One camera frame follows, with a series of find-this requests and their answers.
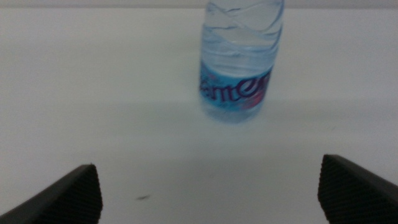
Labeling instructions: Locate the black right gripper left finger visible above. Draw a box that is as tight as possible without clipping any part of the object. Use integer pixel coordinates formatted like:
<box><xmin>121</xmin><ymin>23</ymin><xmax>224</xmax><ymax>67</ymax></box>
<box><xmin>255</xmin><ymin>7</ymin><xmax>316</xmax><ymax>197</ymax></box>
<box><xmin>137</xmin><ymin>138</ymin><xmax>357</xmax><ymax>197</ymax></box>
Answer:
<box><xmin>0</xmin><ymin>164</ymin><xmax>104</xmax><ymax>224</ymax></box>

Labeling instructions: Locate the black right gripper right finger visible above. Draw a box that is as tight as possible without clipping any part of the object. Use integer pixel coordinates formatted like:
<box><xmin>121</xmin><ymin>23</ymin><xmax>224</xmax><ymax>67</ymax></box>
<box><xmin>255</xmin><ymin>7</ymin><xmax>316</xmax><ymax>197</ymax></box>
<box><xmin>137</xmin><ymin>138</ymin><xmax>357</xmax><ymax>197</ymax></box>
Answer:
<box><xmin>317</xmin><ymin>154</ymin><xmax>398</xmax><ymax>224</ymax></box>

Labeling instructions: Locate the clear water bottle blue cap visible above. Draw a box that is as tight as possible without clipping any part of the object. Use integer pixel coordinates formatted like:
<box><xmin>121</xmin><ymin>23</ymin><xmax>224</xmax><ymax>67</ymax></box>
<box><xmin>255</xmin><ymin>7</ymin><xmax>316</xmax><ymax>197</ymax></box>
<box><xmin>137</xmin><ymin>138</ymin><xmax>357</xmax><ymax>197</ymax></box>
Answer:
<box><xmin>198</xmin><ymin>0</ymin><xmax>285</xmax><ymax>124</ymax></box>

